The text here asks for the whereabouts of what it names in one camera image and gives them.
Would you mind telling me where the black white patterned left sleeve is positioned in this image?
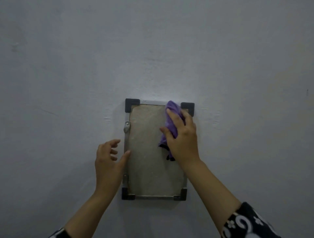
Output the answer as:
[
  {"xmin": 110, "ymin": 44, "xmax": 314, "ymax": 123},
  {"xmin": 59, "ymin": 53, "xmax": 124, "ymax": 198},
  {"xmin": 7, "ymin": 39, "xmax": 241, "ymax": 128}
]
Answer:
[{"xmin": 49, "ymin": 227, "xmax": 72, "ymax": 238}]

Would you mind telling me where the person's right hand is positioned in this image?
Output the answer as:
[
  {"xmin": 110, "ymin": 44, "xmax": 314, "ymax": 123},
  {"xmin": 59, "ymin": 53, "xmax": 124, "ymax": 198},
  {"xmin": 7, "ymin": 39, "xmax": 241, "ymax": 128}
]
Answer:
[{"xmin": 160, "ymin": 108, "xmax": 201, "ymax": 170}]

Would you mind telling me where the purple cleaning cloth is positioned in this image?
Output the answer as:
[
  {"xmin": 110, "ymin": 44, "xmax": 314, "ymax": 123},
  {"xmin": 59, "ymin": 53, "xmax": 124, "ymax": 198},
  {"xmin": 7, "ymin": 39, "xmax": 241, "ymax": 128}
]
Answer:
[{"xmin": 158, "ymin": 100, "xmax": 186, "ymax": 162}]

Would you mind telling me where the person's left forearm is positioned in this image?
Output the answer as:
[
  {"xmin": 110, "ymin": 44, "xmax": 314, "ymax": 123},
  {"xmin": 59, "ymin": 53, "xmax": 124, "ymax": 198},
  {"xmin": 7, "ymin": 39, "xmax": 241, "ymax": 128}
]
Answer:
[{"xmin": 64, "ymin": 189, "xmax": 116, "ymax": 238}]

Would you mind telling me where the black white patterned sleeve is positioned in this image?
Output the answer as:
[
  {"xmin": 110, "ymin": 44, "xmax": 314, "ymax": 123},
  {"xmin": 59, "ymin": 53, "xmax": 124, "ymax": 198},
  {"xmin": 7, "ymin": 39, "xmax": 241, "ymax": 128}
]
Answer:
[
  {"xmin": 221, "ymin": 202, "xmax": 283, "ymax": 238},
  {"xmin": 49, "ymin": 227, "xmax": 72, "ymax": 238}
]

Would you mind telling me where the person's right forearm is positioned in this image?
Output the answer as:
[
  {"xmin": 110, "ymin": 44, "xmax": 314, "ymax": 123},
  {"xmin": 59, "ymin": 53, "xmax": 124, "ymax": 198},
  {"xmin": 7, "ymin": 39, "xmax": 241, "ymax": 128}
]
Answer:
[{"xmin": 181, "ymin": 159, "xmax": 242, "ymax": 232}]

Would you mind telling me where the black white patterned right sleeve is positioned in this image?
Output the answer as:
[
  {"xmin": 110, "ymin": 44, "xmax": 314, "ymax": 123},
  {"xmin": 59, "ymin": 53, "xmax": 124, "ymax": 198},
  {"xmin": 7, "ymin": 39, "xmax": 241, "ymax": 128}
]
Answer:
[{"xmin": 221, "ymin": 202, "xmax": 283, "ymax": 238}]

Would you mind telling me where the framed mirror with black corners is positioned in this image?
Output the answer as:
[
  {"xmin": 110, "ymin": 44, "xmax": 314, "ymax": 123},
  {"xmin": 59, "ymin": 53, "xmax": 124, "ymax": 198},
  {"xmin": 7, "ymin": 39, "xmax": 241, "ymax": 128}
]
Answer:
[{"xmin": 122, "ymin": 98, "xmax": 195, "ymax": 201}]

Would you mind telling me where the person's left hand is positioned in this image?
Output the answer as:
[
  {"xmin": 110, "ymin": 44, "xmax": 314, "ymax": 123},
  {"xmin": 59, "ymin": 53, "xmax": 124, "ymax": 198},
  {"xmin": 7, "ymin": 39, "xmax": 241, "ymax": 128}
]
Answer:
[{"xmin": 95, "ymin": 139, "xmax": 131, "ymax": 195}]

